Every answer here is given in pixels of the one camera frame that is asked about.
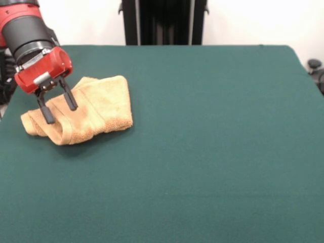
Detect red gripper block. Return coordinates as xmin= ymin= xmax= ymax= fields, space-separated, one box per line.
xmin=14 ymin=47 xmax=78 ymax=125

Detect dark green tablecloth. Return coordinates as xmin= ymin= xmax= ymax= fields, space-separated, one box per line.
xmin=0 ymin=45 xmax=324 ymax=243

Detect grey office chair base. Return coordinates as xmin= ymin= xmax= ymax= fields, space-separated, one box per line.
xmin=307 ymin=59 xmax=324 ymax=96

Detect tan terry towel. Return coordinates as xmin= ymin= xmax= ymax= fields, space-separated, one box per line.
xmin=20 ymin=75 xmax=134 ymax=146

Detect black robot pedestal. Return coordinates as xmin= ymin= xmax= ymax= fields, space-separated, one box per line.
xmin=118 ymin=0 xmax=211 ymax=47

